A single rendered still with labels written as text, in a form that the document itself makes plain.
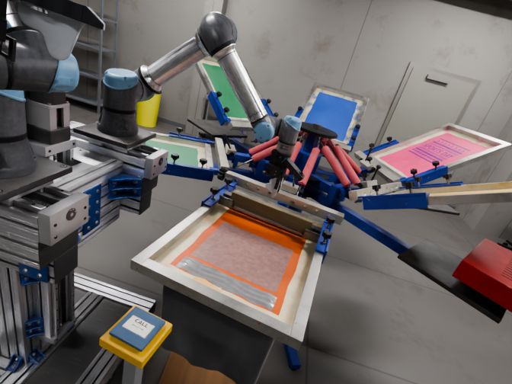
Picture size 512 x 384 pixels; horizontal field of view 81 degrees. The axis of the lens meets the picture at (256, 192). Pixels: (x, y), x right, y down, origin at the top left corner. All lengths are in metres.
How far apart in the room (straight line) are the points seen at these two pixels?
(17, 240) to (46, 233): 0.10
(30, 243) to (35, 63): 0.48
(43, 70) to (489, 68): 6.05
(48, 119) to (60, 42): 0.75
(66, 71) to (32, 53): 0.05
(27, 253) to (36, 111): 0.44
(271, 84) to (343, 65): 1.25
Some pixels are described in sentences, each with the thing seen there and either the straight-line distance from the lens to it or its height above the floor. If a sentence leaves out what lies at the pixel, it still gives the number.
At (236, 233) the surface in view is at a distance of 1.32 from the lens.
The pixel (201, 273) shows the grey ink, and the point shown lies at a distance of 1.08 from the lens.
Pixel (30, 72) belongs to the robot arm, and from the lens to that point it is 0.63.
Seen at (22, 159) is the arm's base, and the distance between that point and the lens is 0.94.
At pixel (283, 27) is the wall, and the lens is 5.71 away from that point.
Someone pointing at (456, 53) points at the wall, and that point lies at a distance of 6.04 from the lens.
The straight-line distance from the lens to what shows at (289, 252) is 1.31.
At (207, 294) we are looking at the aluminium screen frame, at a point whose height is 0.99.
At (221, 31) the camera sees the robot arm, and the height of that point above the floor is 1.71.
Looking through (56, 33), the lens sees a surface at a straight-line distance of 0.41.
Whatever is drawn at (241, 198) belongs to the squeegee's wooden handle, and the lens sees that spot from 1.43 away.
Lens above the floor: 1.67
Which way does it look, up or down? 24 degrees down
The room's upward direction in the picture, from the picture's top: 16 degrees clockwise
